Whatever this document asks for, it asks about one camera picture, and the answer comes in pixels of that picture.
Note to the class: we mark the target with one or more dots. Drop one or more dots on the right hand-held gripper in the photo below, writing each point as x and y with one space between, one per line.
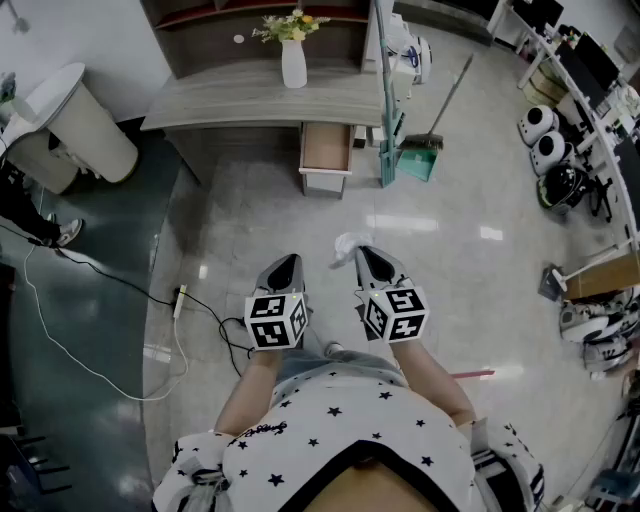
395 315

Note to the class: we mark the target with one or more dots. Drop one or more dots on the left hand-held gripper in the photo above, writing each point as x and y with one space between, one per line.
275 320

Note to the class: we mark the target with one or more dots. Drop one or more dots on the white paper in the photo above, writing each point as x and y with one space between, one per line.
348 245

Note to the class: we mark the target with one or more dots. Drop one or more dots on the wooden drawer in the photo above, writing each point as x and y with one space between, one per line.
326 150

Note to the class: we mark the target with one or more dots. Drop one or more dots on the person's right forearm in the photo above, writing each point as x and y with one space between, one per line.
430 380

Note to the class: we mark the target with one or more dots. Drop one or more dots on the person's left forearm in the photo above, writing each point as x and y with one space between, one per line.
250 390

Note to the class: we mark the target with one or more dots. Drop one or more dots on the person's white shoe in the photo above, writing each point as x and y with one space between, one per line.
333 348

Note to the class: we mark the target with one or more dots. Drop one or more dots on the person's blue jeans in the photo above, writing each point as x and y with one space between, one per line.
320 367

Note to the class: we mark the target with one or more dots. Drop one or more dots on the white power strip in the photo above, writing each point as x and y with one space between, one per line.
180 300

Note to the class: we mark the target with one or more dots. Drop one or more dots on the green dustpan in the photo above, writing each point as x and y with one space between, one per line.
419 165

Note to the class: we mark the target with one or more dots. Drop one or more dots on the green mop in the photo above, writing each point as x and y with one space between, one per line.
389 125

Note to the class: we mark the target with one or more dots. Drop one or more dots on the white star printed shirt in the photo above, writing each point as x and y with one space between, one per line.
350 425

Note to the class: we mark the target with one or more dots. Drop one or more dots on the white stand with dark base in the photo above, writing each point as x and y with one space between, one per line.
555 280

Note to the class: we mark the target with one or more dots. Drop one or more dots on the grey wooden desk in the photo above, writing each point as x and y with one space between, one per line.
250 102

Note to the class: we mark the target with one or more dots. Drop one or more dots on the black round robot shell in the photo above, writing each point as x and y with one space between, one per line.
562 187

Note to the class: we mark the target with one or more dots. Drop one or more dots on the white round robot shell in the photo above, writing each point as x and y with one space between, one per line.
550 152
537 125

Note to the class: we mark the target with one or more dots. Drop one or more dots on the white ceramic vase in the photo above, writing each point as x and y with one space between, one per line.
294 65

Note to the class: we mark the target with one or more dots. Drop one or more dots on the white standing fan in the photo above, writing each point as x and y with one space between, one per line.
412 52

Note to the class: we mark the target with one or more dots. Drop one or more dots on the pile of white shoes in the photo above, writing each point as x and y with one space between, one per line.
600 325

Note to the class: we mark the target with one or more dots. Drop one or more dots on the brown cardboard box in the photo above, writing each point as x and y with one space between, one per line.
607 275

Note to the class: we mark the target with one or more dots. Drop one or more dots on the black office chair base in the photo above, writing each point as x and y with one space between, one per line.
602 197

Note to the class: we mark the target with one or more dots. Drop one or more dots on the grey shelf unit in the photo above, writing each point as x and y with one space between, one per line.
210 45

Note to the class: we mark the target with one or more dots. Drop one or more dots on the long white office desk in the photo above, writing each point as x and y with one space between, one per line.
600 150

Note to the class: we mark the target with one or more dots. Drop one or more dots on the yellow and green flower bunch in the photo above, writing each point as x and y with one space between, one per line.
292 25

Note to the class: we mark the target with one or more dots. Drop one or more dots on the black monitor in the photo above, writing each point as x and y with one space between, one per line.
597 60

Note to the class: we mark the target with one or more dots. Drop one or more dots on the black chair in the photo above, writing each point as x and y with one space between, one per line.
30 465

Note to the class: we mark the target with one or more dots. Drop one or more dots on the tall white round pedestal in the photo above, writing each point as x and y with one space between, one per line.
90 130
35 160

